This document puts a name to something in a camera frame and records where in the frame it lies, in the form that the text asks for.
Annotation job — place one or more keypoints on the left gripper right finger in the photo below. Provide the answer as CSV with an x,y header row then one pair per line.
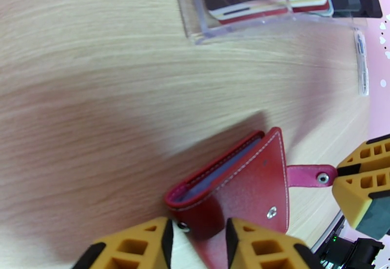
x,y
262,253

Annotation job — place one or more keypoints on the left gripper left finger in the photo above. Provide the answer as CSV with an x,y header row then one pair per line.
x,y
143,250

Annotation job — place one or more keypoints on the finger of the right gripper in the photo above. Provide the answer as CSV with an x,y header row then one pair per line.
x,y
365,201
368,155

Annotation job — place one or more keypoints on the red leather card holder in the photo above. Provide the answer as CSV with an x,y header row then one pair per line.
x,y
243,192

